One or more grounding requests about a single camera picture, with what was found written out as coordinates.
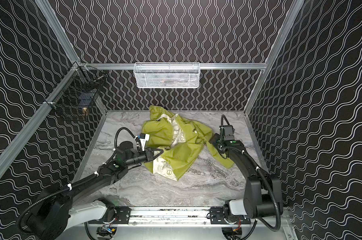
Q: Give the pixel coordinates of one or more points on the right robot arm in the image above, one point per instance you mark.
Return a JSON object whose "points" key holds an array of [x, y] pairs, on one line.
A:
{"points": [[262, 199]]}

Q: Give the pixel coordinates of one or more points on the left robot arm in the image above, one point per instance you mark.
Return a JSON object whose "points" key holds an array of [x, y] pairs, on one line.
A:
{"points": [[49, 216]]}

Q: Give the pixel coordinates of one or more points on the white mesh wall basket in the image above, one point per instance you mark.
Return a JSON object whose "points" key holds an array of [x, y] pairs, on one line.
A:
{"points": [[167, 75]]}

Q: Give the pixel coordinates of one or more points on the black wire wall basket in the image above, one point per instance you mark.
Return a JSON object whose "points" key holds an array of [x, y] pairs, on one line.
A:
{"points": [[77, 100]]}

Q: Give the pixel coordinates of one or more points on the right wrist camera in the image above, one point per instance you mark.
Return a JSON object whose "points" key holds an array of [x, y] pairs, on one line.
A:
{"points": [[227, 133]]}

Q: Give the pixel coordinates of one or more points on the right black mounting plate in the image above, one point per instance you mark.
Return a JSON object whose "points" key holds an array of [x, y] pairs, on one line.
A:
{"points": [[221, 216]]}

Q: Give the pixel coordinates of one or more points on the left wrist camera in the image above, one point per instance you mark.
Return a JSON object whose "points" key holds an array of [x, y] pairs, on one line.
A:
{"points": [[143, 138]]}

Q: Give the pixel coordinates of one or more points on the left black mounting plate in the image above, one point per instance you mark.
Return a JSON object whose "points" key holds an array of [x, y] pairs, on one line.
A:
{"points": [[115, 215]]}

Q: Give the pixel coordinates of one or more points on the black mounting plate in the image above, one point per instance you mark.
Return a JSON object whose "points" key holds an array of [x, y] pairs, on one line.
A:
{"points": [[221, 216], [115, 215]]}

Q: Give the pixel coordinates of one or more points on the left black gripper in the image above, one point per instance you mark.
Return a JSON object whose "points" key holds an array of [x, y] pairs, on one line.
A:
{"points": [[145, 154]]}

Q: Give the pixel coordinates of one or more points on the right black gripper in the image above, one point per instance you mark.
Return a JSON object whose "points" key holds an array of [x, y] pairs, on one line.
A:
{"points": [[216, 139]]}

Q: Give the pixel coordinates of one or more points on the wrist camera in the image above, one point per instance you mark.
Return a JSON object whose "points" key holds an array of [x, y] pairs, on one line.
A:
{"points": [[227, 133], [143, 138]]}

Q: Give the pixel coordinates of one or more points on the green zip-up jacket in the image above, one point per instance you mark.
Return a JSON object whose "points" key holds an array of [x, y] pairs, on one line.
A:
{"points": [[181, 139]]}

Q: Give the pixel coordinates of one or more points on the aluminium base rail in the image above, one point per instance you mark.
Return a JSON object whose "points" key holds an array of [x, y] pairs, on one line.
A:
{"points": [[146, 216]]}

